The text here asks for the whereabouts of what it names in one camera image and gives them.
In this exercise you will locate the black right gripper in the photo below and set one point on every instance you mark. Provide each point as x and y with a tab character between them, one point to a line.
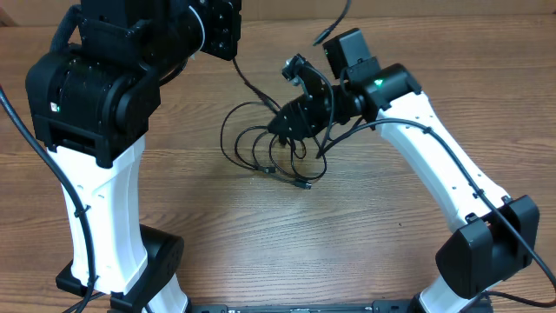
305	123

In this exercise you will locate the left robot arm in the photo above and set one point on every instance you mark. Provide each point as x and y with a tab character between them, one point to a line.
91	97

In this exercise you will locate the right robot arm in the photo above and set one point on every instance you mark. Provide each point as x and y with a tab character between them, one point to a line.
492	234

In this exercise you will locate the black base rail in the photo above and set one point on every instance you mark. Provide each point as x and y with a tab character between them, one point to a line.
377	306

